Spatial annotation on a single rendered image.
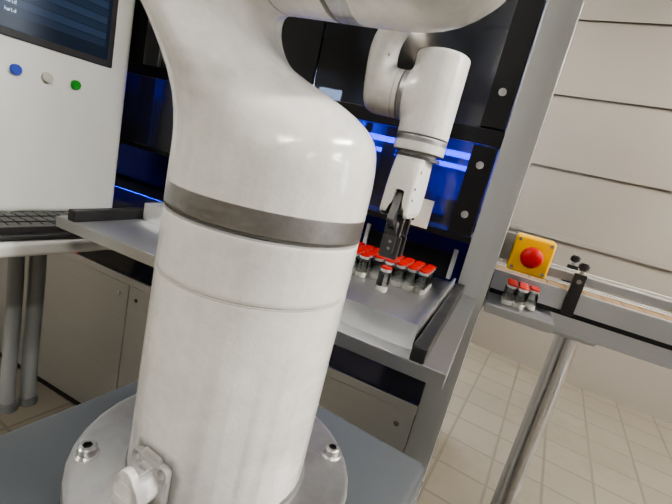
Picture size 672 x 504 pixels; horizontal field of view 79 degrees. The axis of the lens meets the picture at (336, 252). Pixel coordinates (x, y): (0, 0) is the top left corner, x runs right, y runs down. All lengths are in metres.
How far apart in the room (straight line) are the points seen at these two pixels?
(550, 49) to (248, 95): 0.75
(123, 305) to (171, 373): 1.19
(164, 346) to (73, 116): 1.00
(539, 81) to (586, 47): 2.38
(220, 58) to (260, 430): 0.19
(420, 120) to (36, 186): 0.90
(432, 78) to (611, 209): 2.52
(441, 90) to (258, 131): 0.51
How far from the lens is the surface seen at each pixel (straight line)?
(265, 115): 0.20
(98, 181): 1.26
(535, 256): 0.84
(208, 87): 0.21
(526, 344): 3.25
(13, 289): 1.38
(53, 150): 1.20
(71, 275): 1.60
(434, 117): 0.67
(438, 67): 0.69
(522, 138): 0.88
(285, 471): 0.29
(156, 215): 0.89
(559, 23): 0.92
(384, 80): 0.70
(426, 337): 0.54
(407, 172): 0.66
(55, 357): 1.77
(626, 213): 3.13
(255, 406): 0.24
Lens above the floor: 1.09
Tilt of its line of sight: 13 degrees down
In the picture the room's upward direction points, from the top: 14 degrees clockwise
